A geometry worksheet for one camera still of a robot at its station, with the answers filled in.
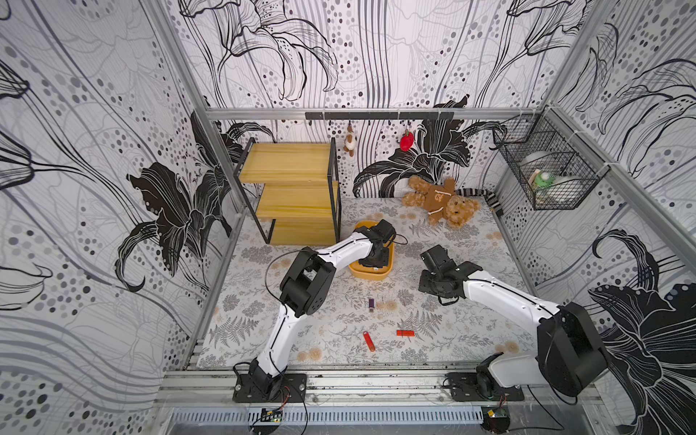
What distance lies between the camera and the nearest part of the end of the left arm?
73 cm

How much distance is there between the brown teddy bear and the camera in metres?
1.06

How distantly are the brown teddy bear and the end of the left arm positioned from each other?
0.33 m
